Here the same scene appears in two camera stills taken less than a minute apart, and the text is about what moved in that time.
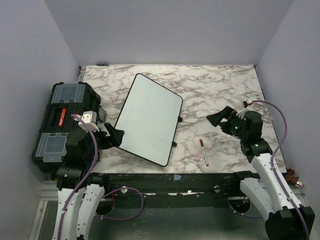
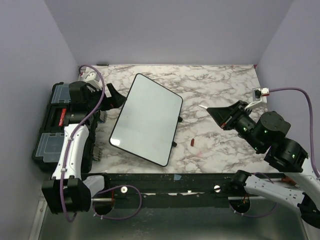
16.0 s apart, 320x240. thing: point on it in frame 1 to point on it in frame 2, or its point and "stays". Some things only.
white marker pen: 202,142 to 203,106
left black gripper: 116,135 to 115,101
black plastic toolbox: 67,99 stays
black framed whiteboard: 148,118 stays
